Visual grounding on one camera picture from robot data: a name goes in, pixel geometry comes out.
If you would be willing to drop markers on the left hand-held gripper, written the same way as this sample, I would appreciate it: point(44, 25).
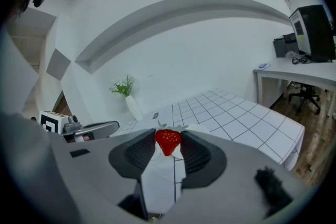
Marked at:
point(99, 128)

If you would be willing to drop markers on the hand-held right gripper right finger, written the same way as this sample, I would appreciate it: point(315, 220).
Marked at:
point(202, 162)

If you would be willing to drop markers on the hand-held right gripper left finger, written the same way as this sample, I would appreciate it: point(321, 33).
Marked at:
point(131, 157)

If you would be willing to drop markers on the red small object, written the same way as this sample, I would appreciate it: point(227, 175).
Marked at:
point(168, 141)

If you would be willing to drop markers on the white ribbed vase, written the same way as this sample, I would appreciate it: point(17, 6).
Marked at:
point(133, 108)

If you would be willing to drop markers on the white flower bouquet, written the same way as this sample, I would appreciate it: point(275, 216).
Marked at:
point(123, 86)

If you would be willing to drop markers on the small black tag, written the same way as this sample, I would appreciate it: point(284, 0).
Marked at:
point(155, 115)

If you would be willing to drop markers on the blue computer mouse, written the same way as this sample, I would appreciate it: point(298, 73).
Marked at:
point(263, 65)

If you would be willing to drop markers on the black office chair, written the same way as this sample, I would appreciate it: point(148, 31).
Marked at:
point(305, 97)

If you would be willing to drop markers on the white office desk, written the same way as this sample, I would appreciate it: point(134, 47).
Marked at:
point(288, 70)

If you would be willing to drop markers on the black desktop box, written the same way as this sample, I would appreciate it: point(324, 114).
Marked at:
point(283, 46)

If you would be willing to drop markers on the black computer tower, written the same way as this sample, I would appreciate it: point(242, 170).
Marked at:
point(315, 31)

